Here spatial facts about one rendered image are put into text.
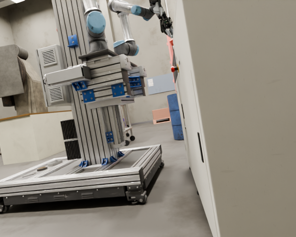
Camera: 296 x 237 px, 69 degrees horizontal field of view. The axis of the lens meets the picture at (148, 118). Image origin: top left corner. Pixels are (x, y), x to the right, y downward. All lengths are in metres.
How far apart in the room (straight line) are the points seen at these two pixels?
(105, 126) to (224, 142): 1.28
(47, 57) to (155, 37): 8.00
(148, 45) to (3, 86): 5.73
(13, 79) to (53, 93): 4.55
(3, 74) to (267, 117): 6.30
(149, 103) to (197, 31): 8.80
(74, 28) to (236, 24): 1.46
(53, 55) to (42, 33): 10.17
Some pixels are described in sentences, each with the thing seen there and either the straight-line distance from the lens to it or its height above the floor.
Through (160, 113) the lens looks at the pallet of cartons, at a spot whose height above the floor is 0.35.
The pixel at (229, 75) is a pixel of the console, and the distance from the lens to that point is 0.67.
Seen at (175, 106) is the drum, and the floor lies 0.56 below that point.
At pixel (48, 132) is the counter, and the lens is 4.88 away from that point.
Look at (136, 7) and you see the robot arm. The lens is 1.97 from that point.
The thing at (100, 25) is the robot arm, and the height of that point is 1.17.
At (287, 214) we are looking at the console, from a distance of 0.79.
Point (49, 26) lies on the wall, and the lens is 11.98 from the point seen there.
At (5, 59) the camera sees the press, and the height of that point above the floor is 2.41.
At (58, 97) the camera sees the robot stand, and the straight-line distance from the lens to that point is 1.90.
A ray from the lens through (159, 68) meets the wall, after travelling 9.44.
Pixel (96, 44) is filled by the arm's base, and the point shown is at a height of 1.10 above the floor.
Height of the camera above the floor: 0.61
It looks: 3 degrees down
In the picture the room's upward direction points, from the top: 10 degrees counter-clockwise
